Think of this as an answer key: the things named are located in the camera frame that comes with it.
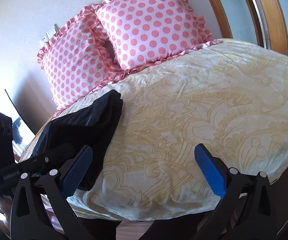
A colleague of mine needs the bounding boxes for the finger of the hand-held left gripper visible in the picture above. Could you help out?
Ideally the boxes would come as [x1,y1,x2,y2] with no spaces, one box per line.
[15,144,74,177]

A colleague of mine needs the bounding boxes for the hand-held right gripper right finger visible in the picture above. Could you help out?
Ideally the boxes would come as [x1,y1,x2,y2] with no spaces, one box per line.
[194,143,284,240]

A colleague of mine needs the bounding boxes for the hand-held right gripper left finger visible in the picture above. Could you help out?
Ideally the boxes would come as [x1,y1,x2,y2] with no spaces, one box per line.
[9,145,94,240]

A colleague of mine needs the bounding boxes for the black pants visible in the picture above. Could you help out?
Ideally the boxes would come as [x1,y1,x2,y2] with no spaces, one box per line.
[30,89,124,191]

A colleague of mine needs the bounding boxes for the person's left leg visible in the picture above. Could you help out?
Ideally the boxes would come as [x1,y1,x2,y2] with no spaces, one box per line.
[78,209,124,240]

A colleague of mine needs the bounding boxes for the person's leg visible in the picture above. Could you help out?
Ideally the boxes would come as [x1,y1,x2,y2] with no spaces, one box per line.
[78,209,124,240]
[138,205,210,240]

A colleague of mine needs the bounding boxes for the yellow patterned bedspread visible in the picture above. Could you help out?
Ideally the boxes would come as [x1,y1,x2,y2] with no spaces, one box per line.
[19,38,288,215]

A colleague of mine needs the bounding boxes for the person's right leg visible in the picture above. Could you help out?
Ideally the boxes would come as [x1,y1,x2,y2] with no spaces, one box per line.
[138,205,210,240]

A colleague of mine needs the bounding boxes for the pink polka dot pillow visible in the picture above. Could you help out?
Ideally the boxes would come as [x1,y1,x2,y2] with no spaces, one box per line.
[36,5,124,111]
[94,0,222,75]

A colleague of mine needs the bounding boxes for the wooden sliding door frame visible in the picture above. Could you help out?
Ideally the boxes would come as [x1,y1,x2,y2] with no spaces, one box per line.
[201,0,288,57]

